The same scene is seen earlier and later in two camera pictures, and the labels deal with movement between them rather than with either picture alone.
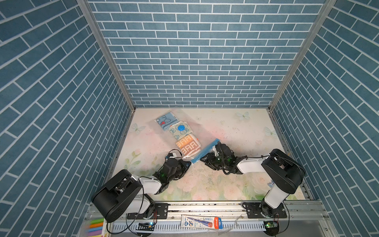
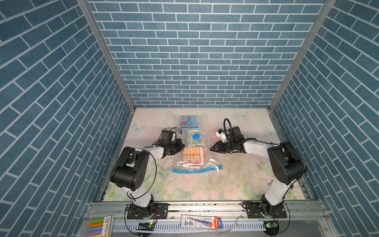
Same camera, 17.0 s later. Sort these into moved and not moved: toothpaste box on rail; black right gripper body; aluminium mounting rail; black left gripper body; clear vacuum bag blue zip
Moved: clear vacuum bag blue zip; black left gripper body; black right gripper body
Not moved: aluminium mounting rail; toothpaste box on rail
